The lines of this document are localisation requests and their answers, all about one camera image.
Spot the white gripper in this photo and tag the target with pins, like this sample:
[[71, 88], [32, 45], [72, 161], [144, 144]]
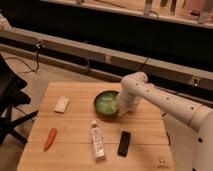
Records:
[[125, 102]]

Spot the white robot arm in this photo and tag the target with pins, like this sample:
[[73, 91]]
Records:
[[195, 115]]

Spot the orange carrot toy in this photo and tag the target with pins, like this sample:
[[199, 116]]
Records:
[[51, 136]]

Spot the green ceramic bowl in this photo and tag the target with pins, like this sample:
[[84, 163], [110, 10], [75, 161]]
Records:
[[105, 103]]

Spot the black rectangular phone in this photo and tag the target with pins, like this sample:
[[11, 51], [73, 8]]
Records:
[[124, 143]]

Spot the clear plastic bottle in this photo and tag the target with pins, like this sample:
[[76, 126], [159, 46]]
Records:
[[97, 140]]

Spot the black office chair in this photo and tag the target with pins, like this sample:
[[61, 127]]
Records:
[[11, 95]]

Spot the white rectangular block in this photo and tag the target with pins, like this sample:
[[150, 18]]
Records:
[[61, 104]]

